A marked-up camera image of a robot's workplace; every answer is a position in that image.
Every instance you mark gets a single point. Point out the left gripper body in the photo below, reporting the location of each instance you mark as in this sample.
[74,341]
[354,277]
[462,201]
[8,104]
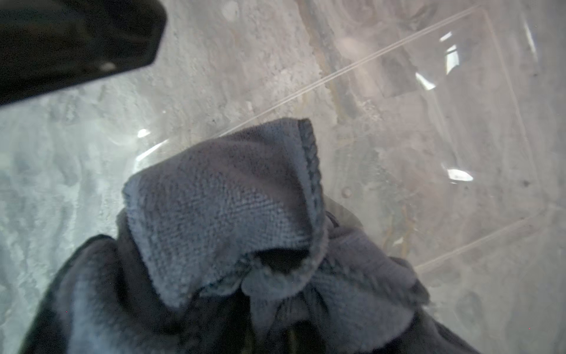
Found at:
[51,45]

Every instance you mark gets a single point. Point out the dark grey cloth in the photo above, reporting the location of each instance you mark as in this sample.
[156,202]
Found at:
[228,247]

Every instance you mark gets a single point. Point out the clear lunch box blue rim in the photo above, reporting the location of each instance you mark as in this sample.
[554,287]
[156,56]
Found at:
[440,128]

